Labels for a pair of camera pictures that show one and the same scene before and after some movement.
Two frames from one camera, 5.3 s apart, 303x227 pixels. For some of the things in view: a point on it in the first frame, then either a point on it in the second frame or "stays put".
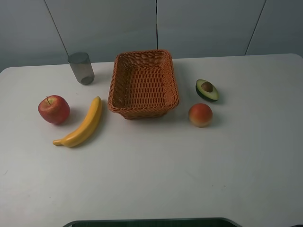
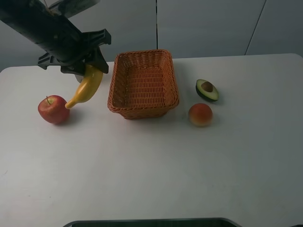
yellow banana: [83, 135] -> [88, 86]
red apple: [55, 109] stays put
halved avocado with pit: [207, 89] stays put
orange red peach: [200, 115] stays put
